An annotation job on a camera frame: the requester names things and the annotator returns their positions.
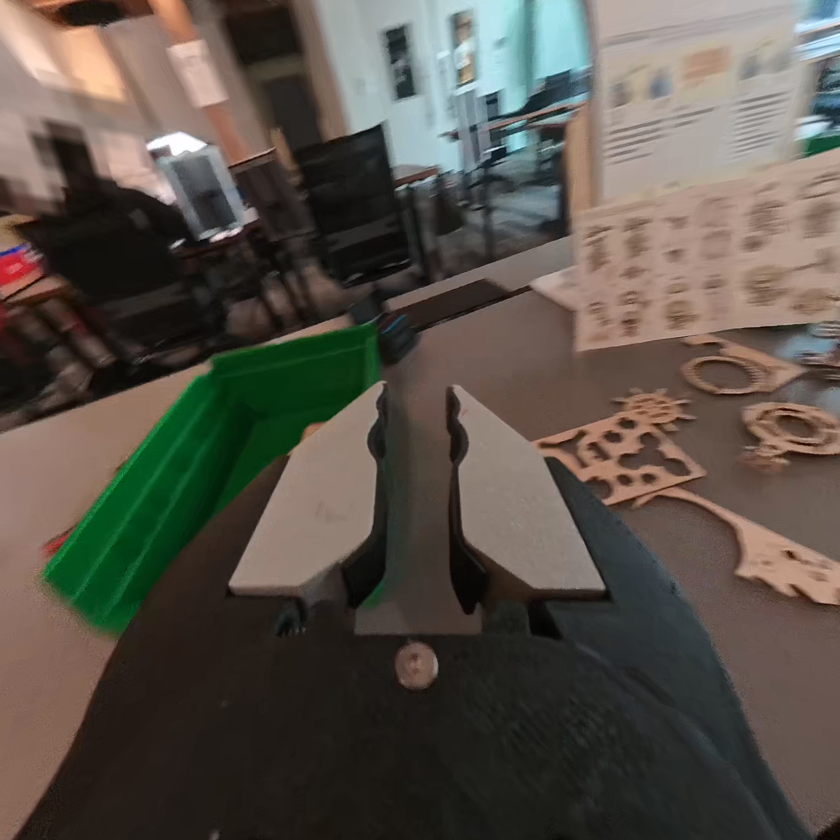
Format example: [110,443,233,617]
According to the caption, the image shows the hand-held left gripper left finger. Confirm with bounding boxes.
[227,381,391,610]

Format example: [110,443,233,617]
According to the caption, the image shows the wooden display board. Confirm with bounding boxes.
[563,0,605,221]

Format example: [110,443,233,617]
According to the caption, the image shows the wooden double ring assembly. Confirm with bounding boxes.
[740,400,840,472]

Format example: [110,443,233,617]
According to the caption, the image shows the black mesh chair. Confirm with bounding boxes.
[292,123,411,283]

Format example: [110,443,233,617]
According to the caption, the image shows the paper sign on column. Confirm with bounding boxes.
[166,39,231,109]

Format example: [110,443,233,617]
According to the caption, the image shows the printed instruction sheet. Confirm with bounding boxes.
[598,10,809,201]

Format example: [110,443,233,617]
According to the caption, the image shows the wooden oval ring part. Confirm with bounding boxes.
[680,333,807,396]

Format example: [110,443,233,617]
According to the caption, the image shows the folded assembly booklet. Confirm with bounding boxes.
[530,150,840,353]

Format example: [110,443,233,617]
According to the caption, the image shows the wooden ship wheel part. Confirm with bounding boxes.
[612,388,697,433]

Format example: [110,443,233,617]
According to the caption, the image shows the long wooden plate part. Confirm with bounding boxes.
[632,484,840,606]

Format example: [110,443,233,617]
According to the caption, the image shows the red and blue box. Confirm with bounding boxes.
[0,243,48,299]

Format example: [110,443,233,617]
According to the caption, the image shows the punched-out plywood sheet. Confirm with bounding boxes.
[533,410,708,508]

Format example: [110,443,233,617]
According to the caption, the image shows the framed wall picture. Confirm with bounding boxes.
[450,9,477,88]

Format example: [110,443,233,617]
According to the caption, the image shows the black wall poster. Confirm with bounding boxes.
[382,25,418,101]

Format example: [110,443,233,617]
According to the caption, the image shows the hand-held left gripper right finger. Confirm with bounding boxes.
[445,384,608,616]

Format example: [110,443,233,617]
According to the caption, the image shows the green plastic bin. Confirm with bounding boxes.
[41,322,385,636]

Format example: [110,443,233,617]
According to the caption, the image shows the small black device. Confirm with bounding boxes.
[379,311,419,366]

